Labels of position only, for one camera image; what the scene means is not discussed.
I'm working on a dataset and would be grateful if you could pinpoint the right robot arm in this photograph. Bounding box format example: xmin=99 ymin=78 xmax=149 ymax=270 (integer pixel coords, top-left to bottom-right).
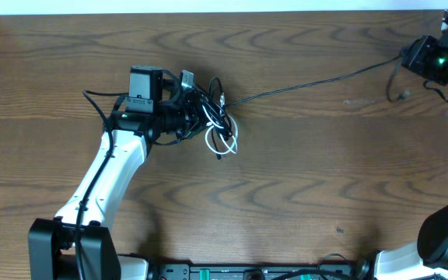
xmin=369 ymin=9 xmax=448 ymax=279

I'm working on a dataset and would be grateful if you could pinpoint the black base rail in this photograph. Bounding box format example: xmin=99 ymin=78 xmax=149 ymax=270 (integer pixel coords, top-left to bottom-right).
xmin=146 ymin=254 xmax=375 ymax=280

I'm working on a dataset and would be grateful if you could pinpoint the white USB cable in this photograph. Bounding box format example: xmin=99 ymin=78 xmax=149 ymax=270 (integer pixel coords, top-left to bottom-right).
xmin=201 ymin=101 xmax=240 ymax=156

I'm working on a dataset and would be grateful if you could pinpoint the black USB cable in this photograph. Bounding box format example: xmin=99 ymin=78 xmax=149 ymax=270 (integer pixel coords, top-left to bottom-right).
xmin=196 ymin=54 xmax=411 ymax=161

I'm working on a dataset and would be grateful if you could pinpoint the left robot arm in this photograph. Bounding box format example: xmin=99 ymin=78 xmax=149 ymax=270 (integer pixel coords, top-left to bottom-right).
xmin=28 ymin=66 xmax=206 ymax=279

